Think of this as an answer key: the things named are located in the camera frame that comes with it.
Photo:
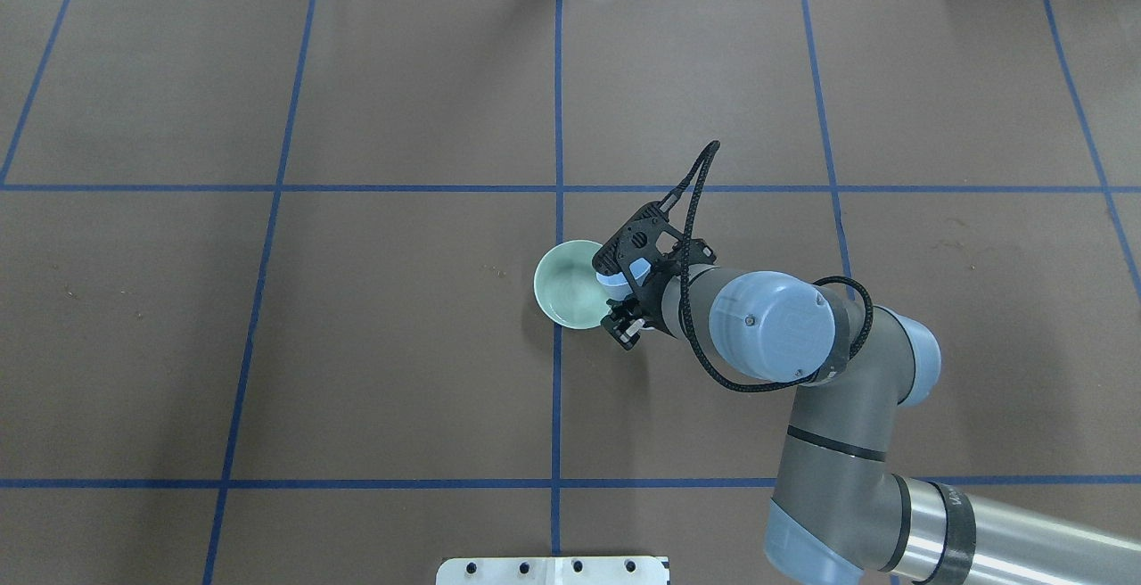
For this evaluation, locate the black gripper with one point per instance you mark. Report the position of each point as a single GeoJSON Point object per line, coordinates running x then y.
{"type": "Point", "coordinates": [650, 309]}

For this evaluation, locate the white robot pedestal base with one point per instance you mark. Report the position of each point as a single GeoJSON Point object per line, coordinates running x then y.
{"type": "Point", "coordinates": [555, 570]}

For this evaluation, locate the pale green bowl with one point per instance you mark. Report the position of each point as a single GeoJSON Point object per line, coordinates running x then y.
{"type": "Point", "coordinates": [565, 286]}

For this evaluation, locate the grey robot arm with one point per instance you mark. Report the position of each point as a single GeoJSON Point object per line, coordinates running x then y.
{"type": "Point", "coordinates": [837, 512]}

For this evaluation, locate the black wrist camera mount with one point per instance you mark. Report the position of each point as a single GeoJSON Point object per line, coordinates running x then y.
{"type": "Point", "coordinates": [647, 244]}

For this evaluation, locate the light blue plastic cup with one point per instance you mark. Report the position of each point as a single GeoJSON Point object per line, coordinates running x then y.
{"type": "Point", "coordinates": [615, 287]}

